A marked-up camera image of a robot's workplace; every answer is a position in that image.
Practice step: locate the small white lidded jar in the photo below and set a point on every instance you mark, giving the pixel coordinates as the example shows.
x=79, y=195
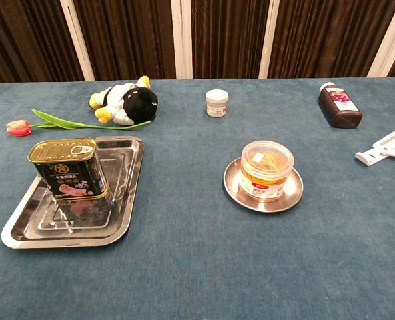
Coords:
x=217, y=103

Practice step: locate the white frame post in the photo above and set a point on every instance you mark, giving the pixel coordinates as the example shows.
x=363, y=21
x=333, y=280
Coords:
x=182, y=40
x=269, y=40
x=389, y=40
x=79, y=43

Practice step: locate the black white penguin plush toy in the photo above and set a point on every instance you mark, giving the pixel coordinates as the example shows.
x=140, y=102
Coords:
x=137, y=103

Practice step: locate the white rectangular box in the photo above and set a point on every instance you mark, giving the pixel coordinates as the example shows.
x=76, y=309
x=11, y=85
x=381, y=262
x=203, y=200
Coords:
x=70, y=173

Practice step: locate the artificial red tulip flower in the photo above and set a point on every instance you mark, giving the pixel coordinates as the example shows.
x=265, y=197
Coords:
x=17, y=128

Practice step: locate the round stainless steel plate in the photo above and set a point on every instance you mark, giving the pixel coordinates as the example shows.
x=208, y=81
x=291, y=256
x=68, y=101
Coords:
x=231, y=186

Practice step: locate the dark juice bottle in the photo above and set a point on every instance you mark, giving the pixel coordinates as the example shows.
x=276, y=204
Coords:
x=341, y=106

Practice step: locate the white folding laptop stand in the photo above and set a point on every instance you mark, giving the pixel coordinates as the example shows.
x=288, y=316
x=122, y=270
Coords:
x=387, y=146

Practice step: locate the rectangular stainless steel tray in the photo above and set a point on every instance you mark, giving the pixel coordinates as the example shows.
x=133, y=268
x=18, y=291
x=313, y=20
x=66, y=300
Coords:
x=84, y=230

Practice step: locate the teal felt table cover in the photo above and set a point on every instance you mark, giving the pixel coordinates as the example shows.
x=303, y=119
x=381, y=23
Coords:
x=197, y=260

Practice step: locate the clear plastic rubber band jar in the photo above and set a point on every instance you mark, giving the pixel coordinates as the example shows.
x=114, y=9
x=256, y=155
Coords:
x=267, y=173

